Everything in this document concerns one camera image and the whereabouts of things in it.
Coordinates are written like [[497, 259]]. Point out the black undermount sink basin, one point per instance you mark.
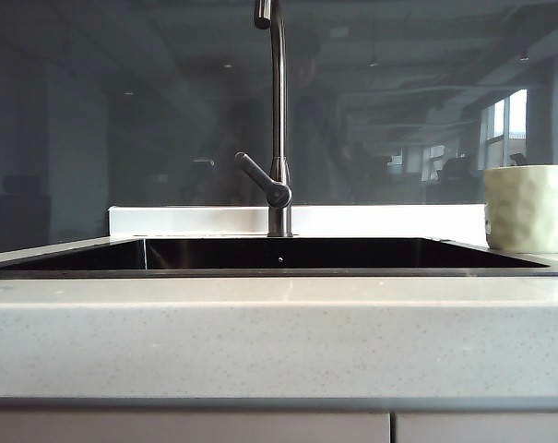
[[306, 253]]

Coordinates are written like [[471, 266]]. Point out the chrome gooseneck faucet body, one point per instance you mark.
[[279, 115]]

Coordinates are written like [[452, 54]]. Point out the pale green dimpled mug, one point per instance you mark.
[[527, 207]]

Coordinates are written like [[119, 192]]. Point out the white counter upstand strip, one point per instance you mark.
[[191, 220]]

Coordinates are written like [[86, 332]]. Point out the wide grey cabinet door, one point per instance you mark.
[[186, 429]]

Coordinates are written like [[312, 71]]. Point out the narrow grey cabinet door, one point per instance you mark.
[[486, 429]]

